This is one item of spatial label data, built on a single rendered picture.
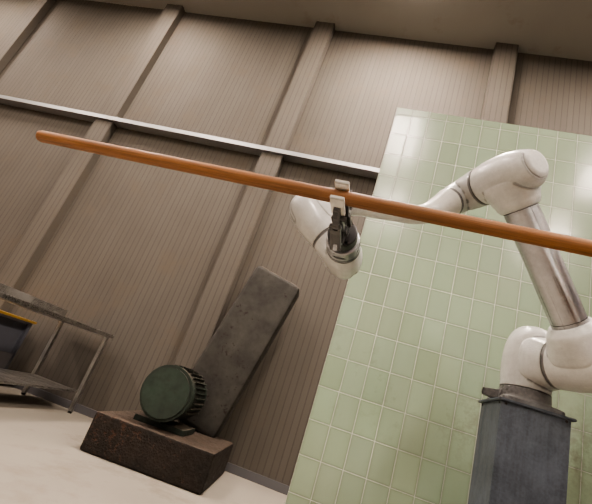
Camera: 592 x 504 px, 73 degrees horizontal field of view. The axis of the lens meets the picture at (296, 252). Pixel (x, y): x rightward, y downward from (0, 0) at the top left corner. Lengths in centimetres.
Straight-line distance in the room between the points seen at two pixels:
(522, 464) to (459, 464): 55
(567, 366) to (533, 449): 27
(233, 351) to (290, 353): 70
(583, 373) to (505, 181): 59
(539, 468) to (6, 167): 720
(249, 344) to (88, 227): 296
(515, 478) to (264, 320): 312
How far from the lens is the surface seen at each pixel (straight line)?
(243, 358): 415
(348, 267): 108
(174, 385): 350
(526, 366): 153
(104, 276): 559
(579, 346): 141
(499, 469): 146
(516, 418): 148
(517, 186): 133
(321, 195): 84
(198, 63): 722
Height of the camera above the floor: 77
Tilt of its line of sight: 20 degrees up
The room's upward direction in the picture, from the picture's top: 19 degrees clockwise
